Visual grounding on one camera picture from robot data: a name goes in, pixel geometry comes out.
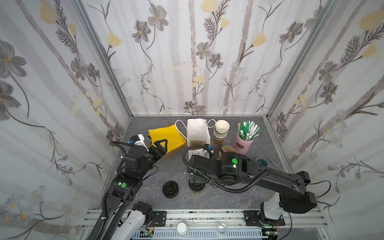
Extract black cup lid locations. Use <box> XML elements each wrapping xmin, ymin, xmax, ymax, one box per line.
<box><xmin>189</xmin><ymin>181</ymin><xmax>206</xmax><ymax>191</ymax></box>

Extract brown pulp cup carrier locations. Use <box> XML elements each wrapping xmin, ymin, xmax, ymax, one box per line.
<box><xmin>191</xmin><ymin>141</ymin><xmax>206</xmax><ymax>150</ymax></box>
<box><xmin>217</xmin><ymin>145</ymin><xmax>237</xmax><ymax>160</ymax></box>

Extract white paper bag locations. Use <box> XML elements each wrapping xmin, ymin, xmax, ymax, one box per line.
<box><xmin>175</xmin><ymin>119</ymin><xmax>216</xmax><ymax>159</ymax></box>

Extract stack of black lids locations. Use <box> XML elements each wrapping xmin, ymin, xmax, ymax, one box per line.
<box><xmin>162</xmin><ymin>181</ymin><xmax>179</xmax><ymax>199</ymax></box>

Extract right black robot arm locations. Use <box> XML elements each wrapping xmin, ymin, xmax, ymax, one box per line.
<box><xmin>183</xmin><ymin>152</ymin><xmax>318</xmax><ymax>225</ymax></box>

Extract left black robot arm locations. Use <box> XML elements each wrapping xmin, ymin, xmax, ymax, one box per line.
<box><xmin>88</xmin><ymin>139</ymin><xmax>168</xmax><ymax>240</ymax></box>

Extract yellow napkin stack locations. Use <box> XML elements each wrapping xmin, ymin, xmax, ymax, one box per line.
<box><xmin>149</xmin><ymin>124</ymin><xmax>187</xmax><ymax>153</ymax></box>

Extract pink straw holder cup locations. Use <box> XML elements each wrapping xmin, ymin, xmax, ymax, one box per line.
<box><xmin>233</xmin><ymin>135</ymin><xmax>253</xmax><ymax>155</ymax></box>

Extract stack of paper cups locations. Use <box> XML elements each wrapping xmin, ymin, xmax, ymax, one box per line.
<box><xmin>213</xmin><ymin>120</ymin><xmax>230</xmax><ymax>146</ymax></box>

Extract bundle of wrapped straws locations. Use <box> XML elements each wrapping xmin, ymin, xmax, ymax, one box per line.
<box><xmin>238</xmin><ymin>121</ymin><xmax>261</xmax><ymax>142</ymax></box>

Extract teal ceramic cup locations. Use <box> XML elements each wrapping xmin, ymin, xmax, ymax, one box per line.
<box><xmin>256</xmin><ymin>158</ymin><xmax>269</xmax><ymax>167</ymax></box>

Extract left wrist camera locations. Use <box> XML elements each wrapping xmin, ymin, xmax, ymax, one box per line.
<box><xmin>129</xmin><ymin>134</ymin><xmax>148</xmax><ymax>150</ymax></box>

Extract aluminium mounting rail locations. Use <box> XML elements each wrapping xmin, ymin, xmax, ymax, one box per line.
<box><xmin>80</xmin><ymin>208</ymin><xmax>334</xmax><ymax>240</ymax></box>

